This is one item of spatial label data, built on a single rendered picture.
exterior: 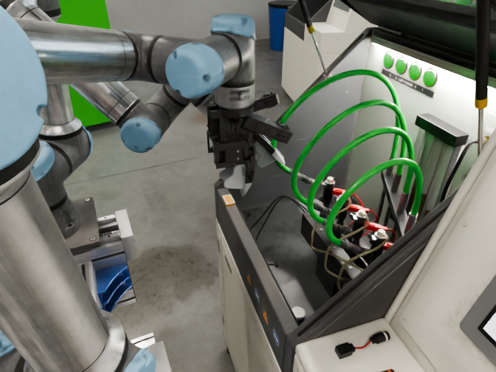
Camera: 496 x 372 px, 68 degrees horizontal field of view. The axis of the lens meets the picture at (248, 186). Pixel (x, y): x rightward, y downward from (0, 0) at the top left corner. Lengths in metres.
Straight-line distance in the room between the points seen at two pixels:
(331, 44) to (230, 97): 3.12
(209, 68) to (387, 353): 0.66
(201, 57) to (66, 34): 0.17
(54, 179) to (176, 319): 1.30
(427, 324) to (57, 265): 0.69
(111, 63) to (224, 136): 0.25
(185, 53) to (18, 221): 0.32
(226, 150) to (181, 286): 1.64
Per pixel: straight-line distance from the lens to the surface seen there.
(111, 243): 1.12
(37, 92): 0.29
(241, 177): 0.77
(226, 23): 0.65
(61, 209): 1.06
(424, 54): 1.12
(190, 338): 2.06
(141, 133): 0.79
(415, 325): 0.88
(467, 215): 0.77
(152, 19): 7.33
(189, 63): 0.55
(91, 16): 3.98
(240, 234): 1.13
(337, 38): 3.78
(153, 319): 2.16
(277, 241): 1.28
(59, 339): 0.44
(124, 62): 0.60
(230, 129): 0.72
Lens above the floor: 1.69
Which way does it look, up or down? 34 degrees down
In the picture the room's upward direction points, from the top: straight up
